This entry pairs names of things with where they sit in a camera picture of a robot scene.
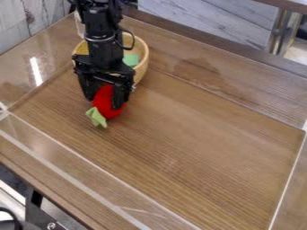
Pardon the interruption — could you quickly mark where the metal table leg background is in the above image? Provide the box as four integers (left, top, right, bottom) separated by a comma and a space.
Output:
266, 9, 301, 56

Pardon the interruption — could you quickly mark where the black cable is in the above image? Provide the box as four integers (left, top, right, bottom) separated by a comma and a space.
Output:
0, 207, 23, 230

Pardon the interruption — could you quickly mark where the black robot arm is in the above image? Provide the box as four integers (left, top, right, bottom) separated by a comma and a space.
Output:
71, 0, 135, 109

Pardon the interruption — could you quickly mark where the red felt fruit green leaf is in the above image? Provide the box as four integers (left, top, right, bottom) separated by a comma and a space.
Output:
85, 84, 123, 128

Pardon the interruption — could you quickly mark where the green rectangular block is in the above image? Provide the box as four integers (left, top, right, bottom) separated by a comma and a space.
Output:
122, 53, 138, 67

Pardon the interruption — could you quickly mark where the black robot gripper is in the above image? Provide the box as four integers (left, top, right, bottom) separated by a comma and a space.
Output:
71, 33, 135, 110

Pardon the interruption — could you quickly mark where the black metal table frame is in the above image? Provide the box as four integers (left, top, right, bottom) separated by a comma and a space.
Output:
25, 190, 78, 230

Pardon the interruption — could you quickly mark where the clear acrylic tray wall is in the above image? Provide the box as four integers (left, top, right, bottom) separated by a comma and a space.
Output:
0, 16, 307, 230

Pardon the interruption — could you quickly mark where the wooden bowl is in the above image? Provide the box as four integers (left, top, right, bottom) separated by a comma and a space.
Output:
70, 31, 149, 86

